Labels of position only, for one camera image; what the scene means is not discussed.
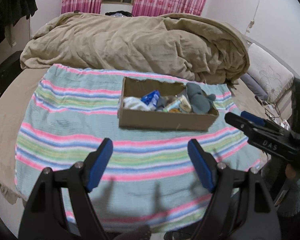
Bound brown cardboard box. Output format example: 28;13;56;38
117;77;219;132

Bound hanging dark clothes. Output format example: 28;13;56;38
0;0;38;59

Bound person's right hand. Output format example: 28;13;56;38
285;164;296;179

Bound beige duvet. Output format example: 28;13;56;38
20;12;250;84

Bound blue plastic packet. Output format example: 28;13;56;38
141;90;161;106

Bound grey hanging garment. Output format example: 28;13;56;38
4;25;17;48

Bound dark cloth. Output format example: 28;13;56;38
105;10;133;18

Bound person's right forearm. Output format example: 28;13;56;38
261;160;300;218

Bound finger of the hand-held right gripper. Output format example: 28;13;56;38
241;111;290;132
224;112;283;138

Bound white floral pillow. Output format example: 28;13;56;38
247;43;294;103

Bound tangled black cables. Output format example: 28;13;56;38
259;100;282;121

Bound grey-blue pillow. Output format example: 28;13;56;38
240;74;268;101

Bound grey bed headboard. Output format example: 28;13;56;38
245;36;296;77

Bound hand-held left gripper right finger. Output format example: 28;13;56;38
187;139;282;240

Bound striped pastel cloth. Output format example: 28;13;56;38
14;64;262;233

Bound grey stuffed toy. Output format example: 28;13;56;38
186;82;217;115

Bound bed with beige sheet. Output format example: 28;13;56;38
0;12;298;205

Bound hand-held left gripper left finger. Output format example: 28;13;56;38
18;138;113;240

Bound grey sock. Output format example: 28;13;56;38
154;97;166;111

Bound white cloth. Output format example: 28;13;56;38
123;96;152;111

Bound tissue pack with yellow chick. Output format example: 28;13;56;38
162;99;182;112

